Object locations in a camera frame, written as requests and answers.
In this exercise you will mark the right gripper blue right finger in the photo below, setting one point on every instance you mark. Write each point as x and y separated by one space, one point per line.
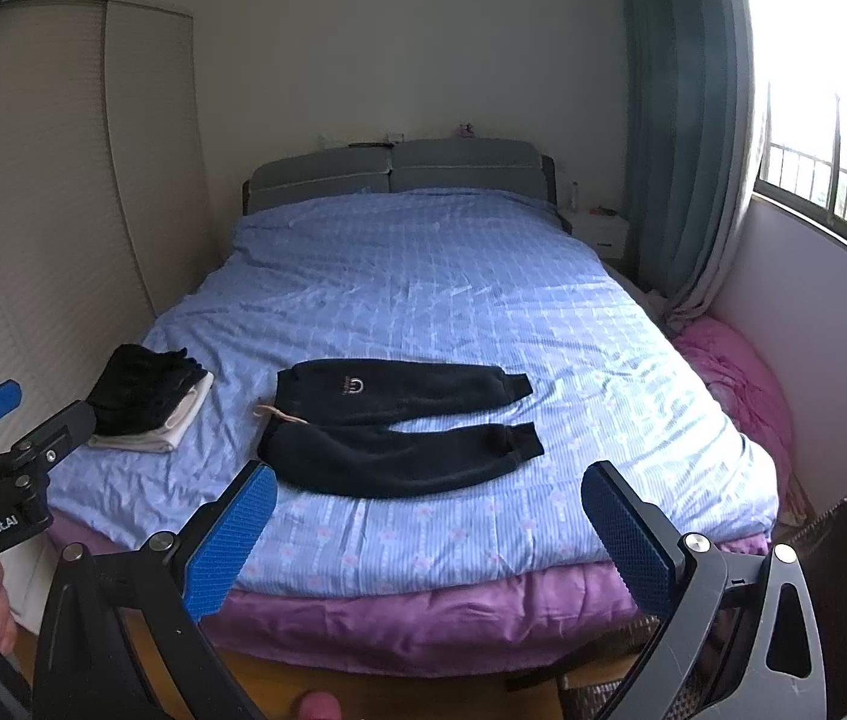
640 540

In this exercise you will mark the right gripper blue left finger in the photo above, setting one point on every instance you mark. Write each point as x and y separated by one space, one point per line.
218 539

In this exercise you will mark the black sweatpants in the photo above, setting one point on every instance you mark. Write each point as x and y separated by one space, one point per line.
334 428

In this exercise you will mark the right hand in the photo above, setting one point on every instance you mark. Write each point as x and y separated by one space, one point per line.
319 705

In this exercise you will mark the purple mattress cover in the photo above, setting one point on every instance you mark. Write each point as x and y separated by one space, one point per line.
423 622

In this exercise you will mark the folded black garment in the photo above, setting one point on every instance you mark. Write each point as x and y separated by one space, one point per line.
139 389

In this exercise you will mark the pink blanket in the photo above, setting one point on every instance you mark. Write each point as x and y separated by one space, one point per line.
745 387

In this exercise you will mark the cream louvered wardrobe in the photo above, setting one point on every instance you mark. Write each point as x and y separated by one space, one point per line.
105 219

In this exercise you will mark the white nightstand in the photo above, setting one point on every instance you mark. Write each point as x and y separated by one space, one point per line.
605 234

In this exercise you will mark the grey padded headboard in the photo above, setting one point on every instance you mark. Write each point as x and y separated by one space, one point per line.
377 185

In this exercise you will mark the teal curtain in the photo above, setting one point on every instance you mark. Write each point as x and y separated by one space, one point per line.
695 125

